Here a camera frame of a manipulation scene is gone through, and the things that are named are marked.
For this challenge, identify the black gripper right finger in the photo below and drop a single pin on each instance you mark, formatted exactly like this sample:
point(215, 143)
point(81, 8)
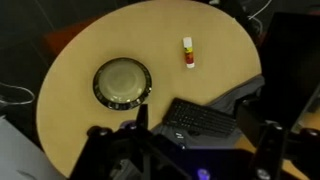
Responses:
point(269, 141)

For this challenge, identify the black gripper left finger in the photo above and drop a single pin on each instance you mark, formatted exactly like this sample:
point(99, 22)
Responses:
point(96, 160)

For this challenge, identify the white glue stick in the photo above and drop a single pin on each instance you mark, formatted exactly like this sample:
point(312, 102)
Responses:
point(188, 51)

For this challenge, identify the dark rimmed ceramic bowl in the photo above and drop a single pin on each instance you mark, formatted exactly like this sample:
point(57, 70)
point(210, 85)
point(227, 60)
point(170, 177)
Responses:
point(122, 84)

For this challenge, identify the black computer keyboard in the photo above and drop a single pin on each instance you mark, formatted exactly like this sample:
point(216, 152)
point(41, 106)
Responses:
point(199, 119)

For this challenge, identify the black computer monitor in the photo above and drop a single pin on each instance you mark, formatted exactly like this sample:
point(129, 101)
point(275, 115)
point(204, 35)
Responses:
point(290, 62)

